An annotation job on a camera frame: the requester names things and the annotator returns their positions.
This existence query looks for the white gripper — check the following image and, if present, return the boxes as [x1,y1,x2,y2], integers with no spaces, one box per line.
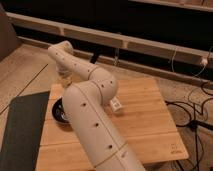
[57,66,72,88]

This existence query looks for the wooden board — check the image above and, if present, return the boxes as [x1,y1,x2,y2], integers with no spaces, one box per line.
[36,78,189,171]

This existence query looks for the dark green mat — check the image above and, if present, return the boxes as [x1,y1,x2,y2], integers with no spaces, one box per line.
[0,91,49,171]

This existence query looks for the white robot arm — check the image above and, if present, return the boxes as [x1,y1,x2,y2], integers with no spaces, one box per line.
[48,41,146,171]

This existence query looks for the black floor cables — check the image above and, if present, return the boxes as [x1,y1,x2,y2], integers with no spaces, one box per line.
[164,81,213,171]

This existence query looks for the white wall plug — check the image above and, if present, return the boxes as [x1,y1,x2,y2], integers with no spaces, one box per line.
[200,58,208,66]

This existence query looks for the white glue bottle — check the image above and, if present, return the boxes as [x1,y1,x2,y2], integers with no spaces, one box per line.
[110,97,122,112]

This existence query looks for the black ceramic bowl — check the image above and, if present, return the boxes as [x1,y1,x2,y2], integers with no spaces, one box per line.
[52,98,68,123]

